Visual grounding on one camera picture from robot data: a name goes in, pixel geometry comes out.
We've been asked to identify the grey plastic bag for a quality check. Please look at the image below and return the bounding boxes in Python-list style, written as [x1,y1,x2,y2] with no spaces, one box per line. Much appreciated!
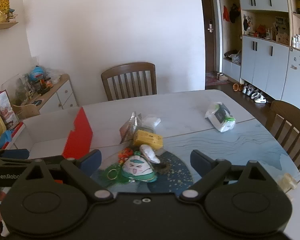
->
[231,50,242,64]

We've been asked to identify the grey shoes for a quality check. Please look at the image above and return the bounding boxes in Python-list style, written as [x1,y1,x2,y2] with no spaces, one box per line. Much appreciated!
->
[241,85,259,96]

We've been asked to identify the orange bead ornament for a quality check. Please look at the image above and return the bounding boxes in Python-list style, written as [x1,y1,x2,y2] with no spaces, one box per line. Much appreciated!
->
[117,148,134,164]

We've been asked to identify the black hat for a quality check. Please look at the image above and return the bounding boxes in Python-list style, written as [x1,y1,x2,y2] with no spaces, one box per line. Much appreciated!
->
[229,4,240,23]

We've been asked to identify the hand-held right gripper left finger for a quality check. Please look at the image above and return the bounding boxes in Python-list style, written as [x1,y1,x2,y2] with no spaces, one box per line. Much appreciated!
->
[24,149,114,202]

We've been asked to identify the black toy vehicle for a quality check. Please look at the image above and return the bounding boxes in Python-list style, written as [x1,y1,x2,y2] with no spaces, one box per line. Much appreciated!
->
[37,85,53,94]

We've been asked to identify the white tissue packet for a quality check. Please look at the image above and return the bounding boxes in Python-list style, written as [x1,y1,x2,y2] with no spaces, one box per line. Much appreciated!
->
[205,102,236,133]

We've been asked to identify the clear display case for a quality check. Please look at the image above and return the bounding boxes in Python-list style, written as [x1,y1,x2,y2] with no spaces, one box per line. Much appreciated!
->
[1,74,30,105]

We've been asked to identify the blue cloth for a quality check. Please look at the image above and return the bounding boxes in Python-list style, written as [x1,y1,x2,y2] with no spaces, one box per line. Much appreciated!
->
[0,130,14,149]

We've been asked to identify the clear bag of white bits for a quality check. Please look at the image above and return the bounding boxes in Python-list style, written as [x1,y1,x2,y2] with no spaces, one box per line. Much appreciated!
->
[140,114,162,133]

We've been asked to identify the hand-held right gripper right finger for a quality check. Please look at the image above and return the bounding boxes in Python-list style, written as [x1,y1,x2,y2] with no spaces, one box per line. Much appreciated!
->
[180,149,267,202]

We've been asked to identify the red printed paper bag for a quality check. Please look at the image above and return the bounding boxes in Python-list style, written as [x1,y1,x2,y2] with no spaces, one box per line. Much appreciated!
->
[0,90,19,130]

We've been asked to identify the light wooden tray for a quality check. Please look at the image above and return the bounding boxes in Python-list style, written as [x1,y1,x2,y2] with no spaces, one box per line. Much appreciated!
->
[12,104,40,120]

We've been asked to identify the dark brown door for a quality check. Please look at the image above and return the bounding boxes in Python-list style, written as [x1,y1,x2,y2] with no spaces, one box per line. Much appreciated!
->
[199,0,222,77]

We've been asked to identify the red patterned doormat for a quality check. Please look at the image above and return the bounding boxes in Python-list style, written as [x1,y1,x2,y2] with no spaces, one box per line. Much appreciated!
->
[205,72,230,87]

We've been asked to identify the foil snack packet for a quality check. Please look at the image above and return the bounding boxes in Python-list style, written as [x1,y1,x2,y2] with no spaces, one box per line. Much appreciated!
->
[119,112,143,144]

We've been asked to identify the wooden wall shelf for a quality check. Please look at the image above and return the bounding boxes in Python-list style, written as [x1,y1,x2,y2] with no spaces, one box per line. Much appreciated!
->
[0,21,19,32]

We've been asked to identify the yellow sponge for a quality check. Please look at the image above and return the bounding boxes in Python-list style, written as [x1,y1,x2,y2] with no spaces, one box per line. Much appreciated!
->
[133,129,163,150]

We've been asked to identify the black hanging bag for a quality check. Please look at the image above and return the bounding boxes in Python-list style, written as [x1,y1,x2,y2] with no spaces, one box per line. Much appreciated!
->
[242,15,252,33]

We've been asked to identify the white wooden sideboard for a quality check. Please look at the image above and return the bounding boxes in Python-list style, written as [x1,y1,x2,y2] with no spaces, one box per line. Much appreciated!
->
[12,74,78,120]

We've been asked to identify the blue globe toy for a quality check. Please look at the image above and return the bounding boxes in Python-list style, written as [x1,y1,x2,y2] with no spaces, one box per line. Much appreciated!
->
[29,66,45,82]

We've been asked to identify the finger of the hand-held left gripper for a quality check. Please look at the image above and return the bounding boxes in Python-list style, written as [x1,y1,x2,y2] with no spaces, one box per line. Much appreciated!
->
[0,149,30,159]
[27,156,65,164]

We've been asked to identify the grey wall cabinet unit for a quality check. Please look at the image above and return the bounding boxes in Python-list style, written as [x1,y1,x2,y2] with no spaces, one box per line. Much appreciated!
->
[216,0,300,103]

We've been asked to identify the clear plastic bag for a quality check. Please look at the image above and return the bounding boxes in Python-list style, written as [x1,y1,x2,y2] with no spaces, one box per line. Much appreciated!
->
[45,68,63,84]

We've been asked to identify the green plush keychain doll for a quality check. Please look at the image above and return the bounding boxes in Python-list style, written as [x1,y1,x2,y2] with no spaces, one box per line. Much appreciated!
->
[101,155,158,187]

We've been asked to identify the brown wooden chair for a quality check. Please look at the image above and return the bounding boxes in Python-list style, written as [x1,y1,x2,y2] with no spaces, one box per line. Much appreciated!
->
[265,100,300,183]
[101,62,157,102]

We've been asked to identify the cream plastic object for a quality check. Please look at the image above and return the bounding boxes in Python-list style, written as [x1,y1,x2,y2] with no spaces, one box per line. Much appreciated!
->
[277,173,298,193]

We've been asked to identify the red cardboard box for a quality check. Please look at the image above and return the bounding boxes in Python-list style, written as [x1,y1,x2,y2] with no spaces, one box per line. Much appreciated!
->
[5,106,94,160]

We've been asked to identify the white shoes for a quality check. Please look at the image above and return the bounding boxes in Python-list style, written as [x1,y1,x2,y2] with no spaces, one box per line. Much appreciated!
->
[250,92,267,104]

